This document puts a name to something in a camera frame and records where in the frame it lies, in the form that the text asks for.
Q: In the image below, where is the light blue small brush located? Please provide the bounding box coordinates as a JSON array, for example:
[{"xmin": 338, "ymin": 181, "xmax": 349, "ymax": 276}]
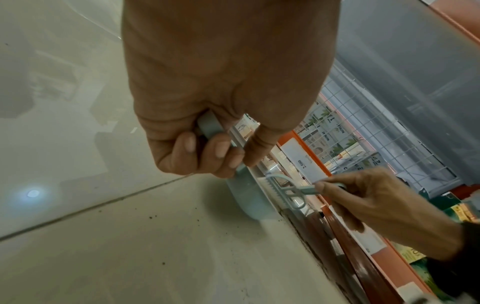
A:
[{"xmin": 258, "ymin": 174, "xmax": 348, "ymax": 210}]

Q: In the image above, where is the black wristband with markers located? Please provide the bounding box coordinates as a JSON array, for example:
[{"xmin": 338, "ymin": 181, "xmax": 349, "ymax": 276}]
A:
[{"xmin": 427, "ymin": 221, "xmax": 480, "ymax": 300}]

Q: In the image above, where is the person's left hand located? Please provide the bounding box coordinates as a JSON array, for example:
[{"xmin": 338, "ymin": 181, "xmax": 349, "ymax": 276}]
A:
[{"xmin": 120, "ymin": 0, "xmax": 342, "ymax": 179}]

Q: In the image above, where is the store shelf with red edge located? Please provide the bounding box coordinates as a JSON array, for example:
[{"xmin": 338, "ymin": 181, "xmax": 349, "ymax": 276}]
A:
[{"xmin": 232, "ymin": 0, "xmax": 480, "ymax": 304}]

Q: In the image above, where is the person's right hand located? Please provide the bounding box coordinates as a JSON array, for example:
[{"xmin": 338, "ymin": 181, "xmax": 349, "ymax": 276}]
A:
[{"xmin": 313, "ymin": 166, "xmax": 466, "ymax": 262}]

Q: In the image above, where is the light blue plastic dustpan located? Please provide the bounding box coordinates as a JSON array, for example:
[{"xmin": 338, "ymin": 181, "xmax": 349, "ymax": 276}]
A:
[{"xmin": 196, "ymin": 113, "xmax": 288, "ymax": 221}]

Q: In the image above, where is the beige tiled floor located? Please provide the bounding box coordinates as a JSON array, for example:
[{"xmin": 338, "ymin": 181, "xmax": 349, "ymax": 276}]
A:
[{"xmin": 0, "ymin": 0, "xmax": 361, "ymax": 304}]

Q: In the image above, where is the row of white price labels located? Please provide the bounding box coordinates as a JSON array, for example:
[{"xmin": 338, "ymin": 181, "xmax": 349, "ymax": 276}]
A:
[{"xmin": 281, "ymin": 139, "xmax": 425, "ymax": 300}]

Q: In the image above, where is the white wire grid panel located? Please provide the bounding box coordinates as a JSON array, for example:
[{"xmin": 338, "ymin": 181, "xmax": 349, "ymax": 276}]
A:
[{"xmin": 310, "ymin": 63, "xmax": 460, "ymax": 191}]

